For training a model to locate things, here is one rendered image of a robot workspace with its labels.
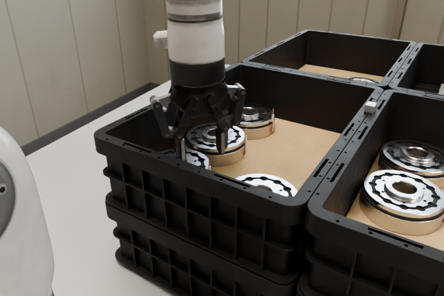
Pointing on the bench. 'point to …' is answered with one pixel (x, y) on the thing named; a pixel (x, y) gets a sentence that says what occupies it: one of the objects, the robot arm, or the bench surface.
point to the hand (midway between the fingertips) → (201, 146)
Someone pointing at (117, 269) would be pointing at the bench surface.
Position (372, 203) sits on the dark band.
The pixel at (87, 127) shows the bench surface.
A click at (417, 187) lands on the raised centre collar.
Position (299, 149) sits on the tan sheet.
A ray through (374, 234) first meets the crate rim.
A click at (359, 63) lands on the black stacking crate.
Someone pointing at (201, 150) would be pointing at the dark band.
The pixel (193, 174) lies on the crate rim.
